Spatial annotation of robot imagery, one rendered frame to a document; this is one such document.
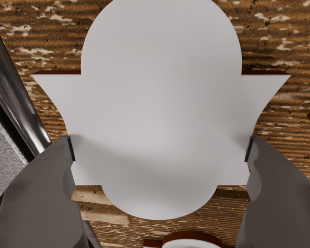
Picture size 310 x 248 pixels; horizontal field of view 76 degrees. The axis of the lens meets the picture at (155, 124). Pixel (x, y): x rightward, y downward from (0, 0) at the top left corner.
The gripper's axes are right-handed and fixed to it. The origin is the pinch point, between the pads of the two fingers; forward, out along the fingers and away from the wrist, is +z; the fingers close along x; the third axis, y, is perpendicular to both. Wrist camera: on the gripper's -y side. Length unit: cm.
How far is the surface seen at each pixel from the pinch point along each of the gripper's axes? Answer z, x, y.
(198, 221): 3.9, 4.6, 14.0
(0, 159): 7.8, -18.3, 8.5
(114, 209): 2.0, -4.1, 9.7
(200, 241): 3.3, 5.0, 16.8
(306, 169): 1.3, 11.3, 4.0
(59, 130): 3.2, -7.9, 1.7
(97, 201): 1.1, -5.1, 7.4
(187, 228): 4.3, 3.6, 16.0
